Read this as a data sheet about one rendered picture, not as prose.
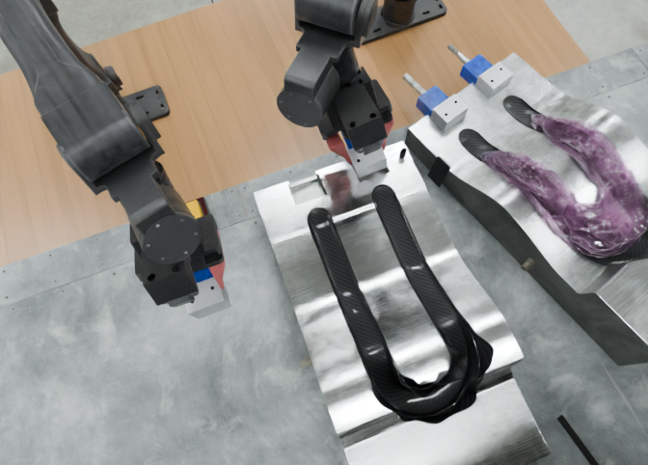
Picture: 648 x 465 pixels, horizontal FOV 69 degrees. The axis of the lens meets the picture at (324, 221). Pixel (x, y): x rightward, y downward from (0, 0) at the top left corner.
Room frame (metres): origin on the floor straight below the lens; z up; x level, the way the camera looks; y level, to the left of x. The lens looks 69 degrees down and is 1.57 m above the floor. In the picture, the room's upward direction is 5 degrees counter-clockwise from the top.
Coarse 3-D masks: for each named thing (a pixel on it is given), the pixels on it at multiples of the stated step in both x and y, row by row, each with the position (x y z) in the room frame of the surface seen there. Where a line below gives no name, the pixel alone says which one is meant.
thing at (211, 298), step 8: (200, 272) 0.18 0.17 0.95; (208, 272) 0.17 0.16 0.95; (200, 280) 0.16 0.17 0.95; (208, 280) 0.16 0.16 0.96; (200, 288) 0.15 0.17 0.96; (208, 288) 0.15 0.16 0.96; (216, 288) 0.15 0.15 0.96; (224, 288) 0.15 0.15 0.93; (200, 296) 0.14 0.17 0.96; (208, 296) 0.14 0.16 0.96; (216, 296) 0.14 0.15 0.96; (224, 296) 0.14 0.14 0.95; (192, 304) 0.13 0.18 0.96; (200, 304) 0.13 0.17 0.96; (208, 304) 0.13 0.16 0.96; (216, 304) 0.13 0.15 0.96; (224, 304) 0.13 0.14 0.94; (192, 312) 0.12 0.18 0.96; (200, 312) 0.12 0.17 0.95; (208, 312) 0.12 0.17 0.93; (216, 312) 0.13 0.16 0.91
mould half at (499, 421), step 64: (256, 192) 0.32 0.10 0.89; (384, 256) 0.20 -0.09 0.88; (448, 256) 0.19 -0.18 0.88; (320, 320) 0.11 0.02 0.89; (384, 320) 0.10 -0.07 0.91; (320, 384) 0.02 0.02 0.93; (512, 384) 0.00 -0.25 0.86; (384, 448) -0.07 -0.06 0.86; (448, 448) -0.08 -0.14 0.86; (512, 448) -0.08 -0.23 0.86
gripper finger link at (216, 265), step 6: (216, 252) 0.18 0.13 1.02; (222, 252) 0.18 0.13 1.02; (198, 258) 0.17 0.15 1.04; (204, 258) 0.17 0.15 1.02; (210, 258) 0.17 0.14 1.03; (216, 258) 0.17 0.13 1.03; (222, 258) 0.17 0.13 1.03; (192, 264) 0.16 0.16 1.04; (198, 264) 0.16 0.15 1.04; (204, 264) 0.16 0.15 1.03; (210, 264) 0.16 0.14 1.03; (216, 264) 0.16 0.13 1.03; (222, 264) 0.16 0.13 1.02; (198, 270) 0.16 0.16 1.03; (210, 270) 0.16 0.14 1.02; (216, 270) 0.16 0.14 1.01; (222, 270) 0.16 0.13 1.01; (216, 276) 0.15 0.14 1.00; (222, 276) 0.16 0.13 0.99; (222, 282) 0.15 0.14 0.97; (222, 288) 0.15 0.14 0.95
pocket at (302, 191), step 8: (312, 176) 0.34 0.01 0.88; (288, 184) 0.33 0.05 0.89; (296, 184) 0.33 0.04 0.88; (304, 184) 0.33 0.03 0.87; (312, 184) 0.33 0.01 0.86; (320, 184) 0.33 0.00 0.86; (296, 192) 0.32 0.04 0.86; (304, 192) 0.32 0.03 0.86; (312, 192) 0.32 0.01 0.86; (320, 192) 0.32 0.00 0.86; (296, 200) 0.31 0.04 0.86; (304, 200) 0.31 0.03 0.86
